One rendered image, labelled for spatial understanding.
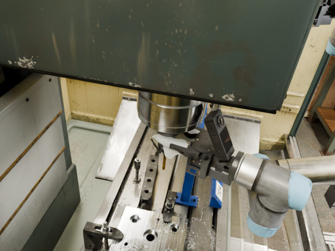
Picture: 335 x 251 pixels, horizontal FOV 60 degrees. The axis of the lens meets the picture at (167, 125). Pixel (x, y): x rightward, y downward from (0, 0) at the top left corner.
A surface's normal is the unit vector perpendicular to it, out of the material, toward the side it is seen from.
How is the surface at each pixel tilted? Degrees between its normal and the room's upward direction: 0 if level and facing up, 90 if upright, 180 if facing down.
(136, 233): 0
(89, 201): 0
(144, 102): 90
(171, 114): 90
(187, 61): 90
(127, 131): 25
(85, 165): 0
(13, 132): 90
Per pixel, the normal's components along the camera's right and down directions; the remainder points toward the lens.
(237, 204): 0.11, -0.87
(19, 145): 0.98, 0.18
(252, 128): 0.00, -0.50
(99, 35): -0.18, 0.57
